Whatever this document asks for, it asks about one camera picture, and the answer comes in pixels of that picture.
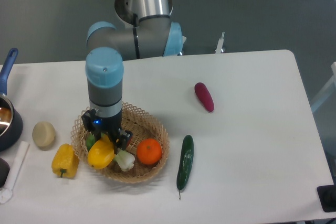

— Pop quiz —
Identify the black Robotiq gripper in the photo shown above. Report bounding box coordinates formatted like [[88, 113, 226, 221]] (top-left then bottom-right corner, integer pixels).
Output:
[[81, 109, 132, 151]]

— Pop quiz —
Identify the yellow mango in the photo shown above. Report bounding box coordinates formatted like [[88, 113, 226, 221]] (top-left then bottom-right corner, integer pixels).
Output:
[[87, 135, 115, 169]]

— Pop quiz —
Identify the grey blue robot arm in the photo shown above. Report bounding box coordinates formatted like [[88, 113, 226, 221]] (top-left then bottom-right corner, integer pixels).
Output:
[[82, 0, 183, 150]]

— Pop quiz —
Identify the woven wicker basket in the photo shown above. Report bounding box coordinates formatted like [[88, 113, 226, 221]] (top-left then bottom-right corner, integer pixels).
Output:
[[71, 102, 170, 184]]

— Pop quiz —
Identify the green bok choy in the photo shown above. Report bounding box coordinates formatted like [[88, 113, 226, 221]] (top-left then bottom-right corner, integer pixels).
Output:
[[86, 134, 135, 172]]

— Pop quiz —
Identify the orange tangerine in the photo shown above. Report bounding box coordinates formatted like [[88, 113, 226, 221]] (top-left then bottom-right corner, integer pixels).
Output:
[[136, 138, 162, 165]]

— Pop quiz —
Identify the yellow bell pepper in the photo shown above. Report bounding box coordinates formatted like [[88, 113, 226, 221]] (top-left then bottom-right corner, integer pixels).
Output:
[[51, 144, 79, 179]]

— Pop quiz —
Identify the beige round potato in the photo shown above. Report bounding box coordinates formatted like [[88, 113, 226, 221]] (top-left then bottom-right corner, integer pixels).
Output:
[[32, 121, 56, 151]]

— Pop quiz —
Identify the dark green cucumber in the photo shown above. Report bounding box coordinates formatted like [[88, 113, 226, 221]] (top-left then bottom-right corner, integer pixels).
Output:
[[176, 135, 194, 199]]

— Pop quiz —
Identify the dark blue saucepan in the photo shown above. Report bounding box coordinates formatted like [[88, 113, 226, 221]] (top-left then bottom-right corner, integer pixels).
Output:
[[1, 48, 23, 152]]

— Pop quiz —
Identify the purple sweet potato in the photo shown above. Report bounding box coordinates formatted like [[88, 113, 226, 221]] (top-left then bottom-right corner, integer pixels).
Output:
[[194, 82, 214, 113]]

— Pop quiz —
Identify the dark round object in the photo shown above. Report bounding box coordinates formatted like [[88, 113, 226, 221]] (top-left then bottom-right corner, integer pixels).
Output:
[[0, 158, 10, 188]]

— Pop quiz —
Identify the white rolled paper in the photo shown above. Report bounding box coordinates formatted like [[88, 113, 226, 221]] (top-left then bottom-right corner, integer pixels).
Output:
[[1, 141, 29, 204]]

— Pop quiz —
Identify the black device at edge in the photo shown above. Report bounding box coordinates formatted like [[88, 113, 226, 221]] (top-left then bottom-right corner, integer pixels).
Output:
[[317, 185, 336, 212]]

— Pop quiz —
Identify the white metal frame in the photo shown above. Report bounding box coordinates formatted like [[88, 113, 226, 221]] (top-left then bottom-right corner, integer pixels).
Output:
[[310, 62, 335, 113]]

